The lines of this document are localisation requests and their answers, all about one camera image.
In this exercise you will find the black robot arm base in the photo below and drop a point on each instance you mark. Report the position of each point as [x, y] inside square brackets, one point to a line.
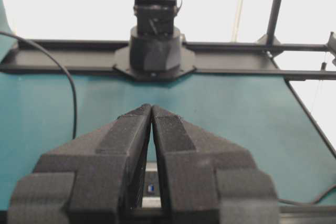
[155, 51]

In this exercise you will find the black multiport USB hub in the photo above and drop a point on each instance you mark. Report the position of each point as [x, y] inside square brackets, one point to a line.
[151, 192]

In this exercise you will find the black aluminium frame rail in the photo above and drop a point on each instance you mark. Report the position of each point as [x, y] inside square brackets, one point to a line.
[96, 59]

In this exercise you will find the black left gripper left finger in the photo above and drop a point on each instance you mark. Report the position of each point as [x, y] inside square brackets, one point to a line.
[95, 178]

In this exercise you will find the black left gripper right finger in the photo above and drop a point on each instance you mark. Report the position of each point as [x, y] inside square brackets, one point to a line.
[205, 178]

